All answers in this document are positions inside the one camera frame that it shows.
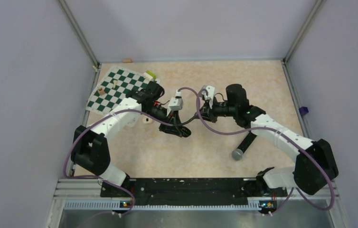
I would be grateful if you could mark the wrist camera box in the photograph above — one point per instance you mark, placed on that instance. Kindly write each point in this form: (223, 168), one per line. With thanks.
(208, 92)
(176, 102)

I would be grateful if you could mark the black microphone grey head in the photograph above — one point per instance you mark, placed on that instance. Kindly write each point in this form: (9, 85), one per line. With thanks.
(238, 153)

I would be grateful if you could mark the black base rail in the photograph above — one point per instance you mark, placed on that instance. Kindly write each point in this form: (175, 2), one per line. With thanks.
(191, 191)

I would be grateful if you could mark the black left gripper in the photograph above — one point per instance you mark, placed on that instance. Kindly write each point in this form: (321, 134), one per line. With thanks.
(173, 118)

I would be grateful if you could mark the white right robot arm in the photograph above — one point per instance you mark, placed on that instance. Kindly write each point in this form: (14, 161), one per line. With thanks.
(314, 162)

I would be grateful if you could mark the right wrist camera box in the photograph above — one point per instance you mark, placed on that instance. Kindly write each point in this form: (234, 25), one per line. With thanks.
(208, 92)

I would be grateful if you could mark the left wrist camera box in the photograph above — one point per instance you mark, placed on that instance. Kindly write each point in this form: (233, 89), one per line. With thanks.
(176, 102)

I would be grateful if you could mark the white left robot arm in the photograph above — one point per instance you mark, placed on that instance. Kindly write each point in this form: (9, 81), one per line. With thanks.
(90, 148)

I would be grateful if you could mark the green white chessboard mat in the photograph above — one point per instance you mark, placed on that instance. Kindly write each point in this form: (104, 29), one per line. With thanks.
(127, 80)

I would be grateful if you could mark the black charging case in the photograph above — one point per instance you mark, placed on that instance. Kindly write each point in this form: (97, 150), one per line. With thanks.
(183, 131)

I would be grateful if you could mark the small wooden cube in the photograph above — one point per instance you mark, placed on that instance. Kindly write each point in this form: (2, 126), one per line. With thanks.
(100, 91)

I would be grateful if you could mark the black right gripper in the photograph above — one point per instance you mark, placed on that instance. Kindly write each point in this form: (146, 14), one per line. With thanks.
(208, 113)

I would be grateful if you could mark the green white toy block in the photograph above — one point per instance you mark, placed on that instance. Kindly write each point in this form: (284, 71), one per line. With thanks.
(150, 76)

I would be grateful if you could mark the small purple object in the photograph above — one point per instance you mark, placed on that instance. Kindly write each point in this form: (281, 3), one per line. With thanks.
(303, 110)

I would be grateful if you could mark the wooden cork piece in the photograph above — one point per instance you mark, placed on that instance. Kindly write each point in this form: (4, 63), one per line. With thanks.
(127, 60)

